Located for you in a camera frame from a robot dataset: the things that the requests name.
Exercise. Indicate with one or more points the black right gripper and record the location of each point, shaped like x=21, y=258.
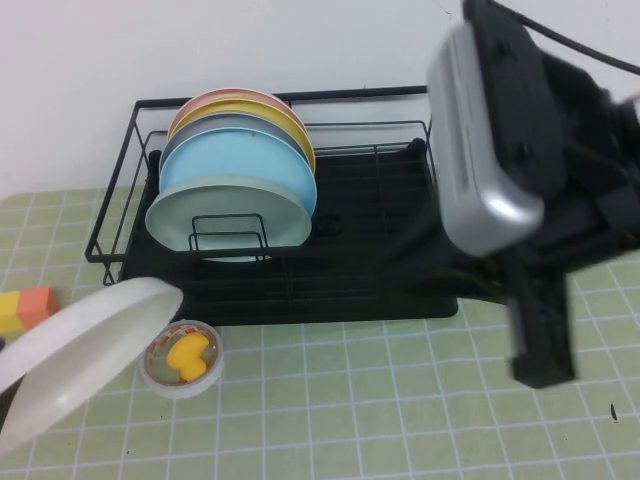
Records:
x=575, y=150

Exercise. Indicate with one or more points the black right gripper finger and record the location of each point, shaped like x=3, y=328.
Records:
x=542, y=330

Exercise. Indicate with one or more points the white plate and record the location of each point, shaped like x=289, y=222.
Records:
x=90, y=350

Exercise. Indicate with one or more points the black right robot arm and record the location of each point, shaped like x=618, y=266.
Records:
x=631, y=175

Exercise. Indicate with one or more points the yellow plate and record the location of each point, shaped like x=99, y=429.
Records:
x=280, y=117

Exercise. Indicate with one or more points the light blue plate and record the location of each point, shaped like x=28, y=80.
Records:
x=240, y=155

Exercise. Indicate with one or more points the light green plate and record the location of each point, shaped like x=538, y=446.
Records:
x=225, y=210

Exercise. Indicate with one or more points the grey plate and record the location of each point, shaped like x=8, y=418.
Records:
x=235, y=120

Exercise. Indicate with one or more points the pink plate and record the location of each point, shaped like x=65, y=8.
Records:
x=225, y=93

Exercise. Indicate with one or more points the green checkered tablecloth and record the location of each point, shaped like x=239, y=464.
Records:
x=350, y=410

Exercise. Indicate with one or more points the white tape roll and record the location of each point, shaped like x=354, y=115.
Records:
x=200, y=387

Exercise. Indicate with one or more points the yellow rubber duck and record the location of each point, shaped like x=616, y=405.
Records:
x=187, y=355

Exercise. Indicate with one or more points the orange cube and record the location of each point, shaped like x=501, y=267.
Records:
x=37, y=305

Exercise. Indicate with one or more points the yellow cube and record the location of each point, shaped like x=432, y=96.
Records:
x=9, y=312

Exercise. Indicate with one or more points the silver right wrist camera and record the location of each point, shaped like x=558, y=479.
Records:
x=470, y=165

